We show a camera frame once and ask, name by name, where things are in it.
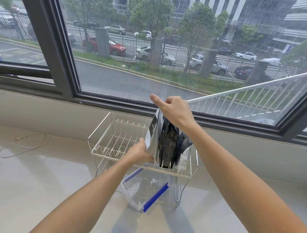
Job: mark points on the person's right hand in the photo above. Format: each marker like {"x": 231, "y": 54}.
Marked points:
{"x": 176, "y": 111}

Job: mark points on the person's left hand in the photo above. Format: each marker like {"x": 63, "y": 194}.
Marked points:
{"x": 137, "y": 153}

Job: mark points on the person's left thumb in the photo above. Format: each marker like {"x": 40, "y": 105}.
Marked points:
{"x": 143, "y": 143}

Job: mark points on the person's right thumb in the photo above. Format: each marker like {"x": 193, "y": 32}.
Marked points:
{"x": 157, "y": 99}

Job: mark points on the silver foil pouch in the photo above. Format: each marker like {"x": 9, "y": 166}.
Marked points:
{"x": 153, "y": 141}

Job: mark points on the person's left forearm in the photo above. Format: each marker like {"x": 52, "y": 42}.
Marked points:
{"x": 86, "y": 194}

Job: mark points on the person's right forearm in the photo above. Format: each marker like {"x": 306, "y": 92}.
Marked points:
{"x": 237, "y": 177}

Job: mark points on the black printed pouch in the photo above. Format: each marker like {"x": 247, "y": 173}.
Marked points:
{"x": 168, "y": 144}

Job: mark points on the dark bag in clear plastic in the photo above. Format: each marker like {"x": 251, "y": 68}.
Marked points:
{"x": 183, "y": 150}

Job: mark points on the row of parked cars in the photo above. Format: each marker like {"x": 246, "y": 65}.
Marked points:
{"x": 153, "y": 54}

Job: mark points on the clear container with blue clips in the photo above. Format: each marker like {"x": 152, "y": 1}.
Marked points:
{"x": 148, "y": 192}

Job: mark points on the black metal fence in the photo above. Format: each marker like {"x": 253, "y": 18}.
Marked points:
{"x": 134, "y": 46}

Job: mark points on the grey concrete fence pillar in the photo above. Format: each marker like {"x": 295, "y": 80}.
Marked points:
{"x": 256, "y": 73}
{"x": 102, "y": 42}
{"x": 208, "y": 63}

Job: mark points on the green street tree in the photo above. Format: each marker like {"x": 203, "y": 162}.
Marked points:
{"x": 150, "y": 19}
{"x": 195, "y": 31}

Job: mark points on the white metal railing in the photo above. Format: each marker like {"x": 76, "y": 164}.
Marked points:
{"x": 244, "y": 98}

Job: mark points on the dark grey window frame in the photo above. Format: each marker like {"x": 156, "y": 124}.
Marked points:
{"x": 62, "y": 60}

